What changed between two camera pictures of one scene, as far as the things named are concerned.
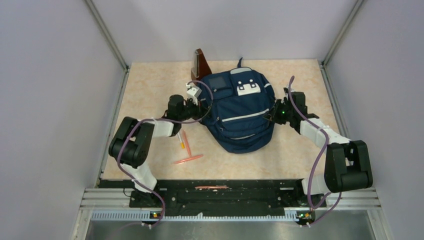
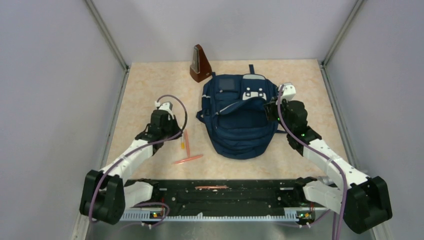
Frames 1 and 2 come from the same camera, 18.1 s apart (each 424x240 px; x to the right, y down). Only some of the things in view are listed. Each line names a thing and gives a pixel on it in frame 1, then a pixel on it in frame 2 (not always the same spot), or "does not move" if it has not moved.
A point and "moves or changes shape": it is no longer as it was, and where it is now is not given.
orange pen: [211, 187] does not move
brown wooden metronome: [201, 68] does not move
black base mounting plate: [255, 197] does not move
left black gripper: [200, 110] -> [174, 122]
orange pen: [182, 161] does not move
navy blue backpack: [237, 100] moves or changes shape
